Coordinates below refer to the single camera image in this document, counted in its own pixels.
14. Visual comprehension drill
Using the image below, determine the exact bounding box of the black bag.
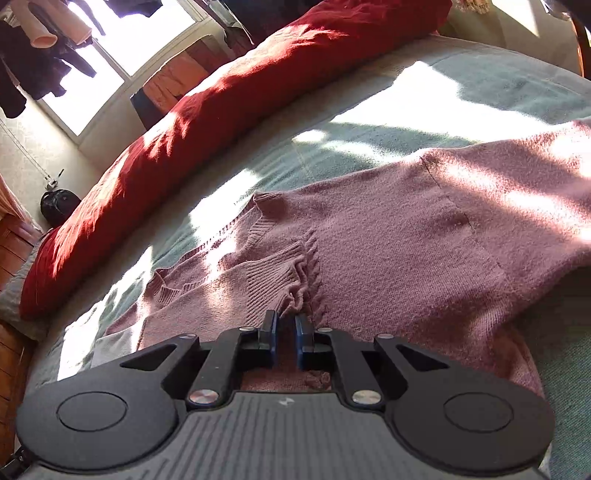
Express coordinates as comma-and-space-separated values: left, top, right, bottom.
39, 170, 81, 228

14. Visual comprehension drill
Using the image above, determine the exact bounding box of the grey pillow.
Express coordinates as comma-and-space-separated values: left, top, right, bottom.
0, 239, 49, 342

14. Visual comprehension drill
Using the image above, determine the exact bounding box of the wooden headboard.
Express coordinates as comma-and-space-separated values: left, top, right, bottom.
0, 214, 40, 464

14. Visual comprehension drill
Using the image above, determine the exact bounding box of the green plaid bed blanket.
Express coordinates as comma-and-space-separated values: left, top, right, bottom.
27, 34, 591, 480

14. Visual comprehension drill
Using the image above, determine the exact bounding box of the wooden chair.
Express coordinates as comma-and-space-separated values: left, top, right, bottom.
570, 13, 591, 80

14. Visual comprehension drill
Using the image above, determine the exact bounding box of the orange hanging cloth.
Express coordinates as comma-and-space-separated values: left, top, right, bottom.
130, 35, 235, 130

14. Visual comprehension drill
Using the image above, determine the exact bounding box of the pink and white sweater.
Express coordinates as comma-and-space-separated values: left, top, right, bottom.
95, 119, 590, 392

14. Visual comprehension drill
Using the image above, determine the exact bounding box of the red duvet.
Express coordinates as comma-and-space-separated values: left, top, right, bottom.
19, 0, 452, 321

